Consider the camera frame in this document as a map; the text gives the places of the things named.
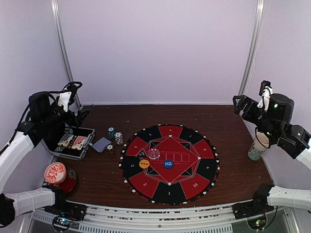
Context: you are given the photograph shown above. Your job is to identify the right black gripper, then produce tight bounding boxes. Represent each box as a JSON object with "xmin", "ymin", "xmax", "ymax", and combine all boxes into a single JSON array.
[{"xmin": 233, "ymin": 95, "xmax": 279, "ymax": 142}]

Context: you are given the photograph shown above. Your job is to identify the green white chip stack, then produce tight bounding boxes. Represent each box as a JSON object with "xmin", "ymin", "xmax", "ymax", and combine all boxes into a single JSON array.
[{"xmin": 107, "ymin": 127, "xmax": 115, "ymax": 138}]

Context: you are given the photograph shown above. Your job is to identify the white grey chip stack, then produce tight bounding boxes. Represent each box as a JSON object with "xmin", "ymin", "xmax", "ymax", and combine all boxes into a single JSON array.
[{"xmin": 115, "ymin": 132, "xmax": 123, "ymax": 145}]

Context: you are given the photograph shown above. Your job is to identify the orange big blind button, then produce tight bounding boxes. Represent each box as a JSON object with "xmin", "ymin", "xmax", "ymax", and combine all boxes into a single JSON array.
[{"xmin": 139, "ymin": 159, "xmax": 150, "ymax": 169}]

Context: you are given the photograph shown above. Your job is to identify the blue small blind button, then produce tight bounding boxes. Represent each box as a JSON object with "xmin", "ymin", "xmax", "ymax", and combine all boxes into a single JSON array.
[{"xmin": 163, "ymin": 160, "xmax": 174, "ymax": 169}]

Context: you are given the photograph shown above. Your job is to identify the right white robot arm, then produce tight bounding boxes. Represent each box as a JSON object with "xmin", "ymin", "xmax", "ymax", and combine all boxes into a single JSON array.
[{"xmin": 233, "ymin": 93, "xmax": 311, "ymax": 215}]

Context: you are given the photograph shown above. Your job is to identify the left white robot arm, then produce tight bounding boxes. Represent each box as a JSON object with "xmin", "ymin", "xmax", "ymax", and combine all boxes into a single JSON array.
[{"xmin": 0, "ymin": 89, "xmax": 89, "ymax": 228}]

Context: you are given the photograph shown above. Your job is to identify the aluminium poker case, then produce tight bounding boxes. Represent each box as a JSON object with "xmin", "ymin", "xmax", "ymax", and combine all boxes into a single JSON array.
[{"xmin": 43, "ymin": 125, "xmax": 95, "ymax": 161}]

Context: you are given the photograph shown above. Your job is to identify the red gold card box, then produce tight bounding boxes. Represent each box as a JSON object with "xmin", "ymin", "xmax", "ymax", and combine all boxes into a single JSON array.
[{"xmin": 71, "ymin": 136, "xmax": 87, "ymax": 150}]

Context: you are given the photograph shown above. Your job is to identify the black gold card box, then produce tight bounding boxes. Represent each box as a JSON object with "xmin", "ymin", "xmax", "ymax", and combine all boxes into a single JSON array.
[{"xmin": 58, "ymin": 133, "xmax": 74, "ymax": 148}]

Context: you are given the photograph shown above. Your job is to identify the blue playing card deck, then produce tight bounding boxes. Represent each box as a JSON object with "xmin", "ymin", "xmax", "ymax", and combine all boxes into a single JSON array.
[{"xmin": 92, "ymin": 137, "xmax": 111, "ymax": 153}]

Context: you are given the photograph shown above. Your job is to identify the patterned paper cup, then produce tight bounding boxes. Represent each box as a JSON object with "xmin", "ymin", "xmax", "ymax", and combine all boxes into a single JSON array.
[{"xmin": 248, "ymin": 128, "xmax": 270, "ymax": 161}]

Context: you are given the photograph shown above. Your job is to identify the red black chip stack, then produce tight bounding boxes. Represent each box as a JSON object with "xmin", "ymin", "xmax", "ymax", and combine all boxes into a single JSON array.
[{"xmin": 106, "ymin": 144, "xmax": 115, "ymax": 154}]

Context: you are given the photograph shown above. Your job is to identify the red floral round tin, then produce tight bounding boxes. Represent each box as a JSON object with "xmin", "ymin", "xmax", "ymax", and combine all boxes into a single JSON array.
[{"xmin": 44, "ymin": 162, "xmax": 67, "ymax": 185}]

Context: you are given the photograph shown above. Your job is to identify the dark red round lid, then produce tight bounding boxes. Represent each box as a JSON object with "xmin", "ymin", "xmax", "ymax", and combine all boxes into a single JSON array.
[{"xmin": 58, "ymin": 167, "xmax": 77, "ymax": 194}]

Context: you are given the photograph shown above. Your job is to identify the round red black poker mat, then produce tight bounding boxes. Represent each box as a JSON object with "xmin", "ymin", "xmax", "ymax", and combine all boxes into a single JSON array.
[{"xmin": 119, "ymin": 124, "xmax": 221, "ymax": 206}]

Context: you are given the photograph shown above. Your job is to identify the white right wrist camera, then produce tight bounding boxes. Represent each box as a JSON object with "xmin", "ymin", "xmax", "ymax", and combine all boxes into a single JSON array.
[{"xmin": 257, "ymin": 80, "xmax": 274, "ymax": 111}]

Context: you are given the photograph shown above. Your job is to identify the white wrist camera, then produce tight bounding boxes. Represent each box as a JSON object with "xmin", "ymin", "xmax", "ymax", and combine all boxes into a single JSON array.
[
  {"xmin": 257, "ymin": 80, "xmax": 274, "ymax": 111},
  {"xmin": 57, "ymin": 91, "xmax": 72, "ymax": 112}
]

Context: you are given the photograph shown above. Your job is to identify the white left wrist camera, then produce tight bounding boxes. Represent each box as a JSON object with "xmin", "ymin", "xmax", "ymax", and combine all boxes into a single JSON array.
[{"xmin": 57, "ymin": 91, "xmax": 72, "ymax": 112}]

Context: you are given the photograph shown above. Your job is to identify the right aluminium frame post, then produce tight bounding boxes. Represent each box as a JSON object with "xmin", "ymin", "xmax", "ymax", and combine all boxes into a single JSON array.
[{"xmin": 239, "ymin": 0, "xmax": 266, "ymax": 95}]

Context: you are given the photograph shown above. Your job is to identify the aluminium frame post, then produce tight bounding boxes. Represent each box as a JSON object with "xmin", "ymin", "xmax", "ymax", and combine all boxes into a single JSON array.
[
  {"xmin": 50, "ymin": 0, "xmax": 82, "ymax": 109},
  {"xmin": 239, "ymin": 0, "xmax": 266, "ymax": 95}
]

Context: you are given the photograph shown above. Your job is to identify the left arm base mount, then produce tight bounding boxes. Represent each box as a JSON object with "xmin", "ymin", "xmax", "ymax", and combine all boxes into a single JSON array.
[{"xmin": 43, "ymin": 185, "xmax": 87, "ymax": 221}]

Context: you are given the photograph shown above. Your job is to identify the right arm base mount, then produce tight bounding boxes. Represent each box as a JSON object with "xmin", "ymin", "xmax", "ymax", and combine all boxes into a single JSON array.
[{"xmin": 232, "ymin": 200, "xmax": 274, "ymax": 220}]

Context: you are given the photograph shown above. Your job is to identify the front aluminium rail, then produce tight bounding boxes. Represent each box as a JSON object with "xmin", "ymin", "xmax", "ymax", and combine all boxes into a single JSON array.
[{"xmin": 18, "ymin": 203, "xmax": 301, "ymax": 233}]

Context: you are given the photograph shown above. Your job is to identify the left aluminium frame post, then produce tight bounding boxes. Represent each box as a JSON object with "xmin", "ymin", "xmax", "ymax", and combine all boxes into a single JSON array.
[{"xmin": 50, "ymin": 0, "xmax": 82, "ymax": 109}]

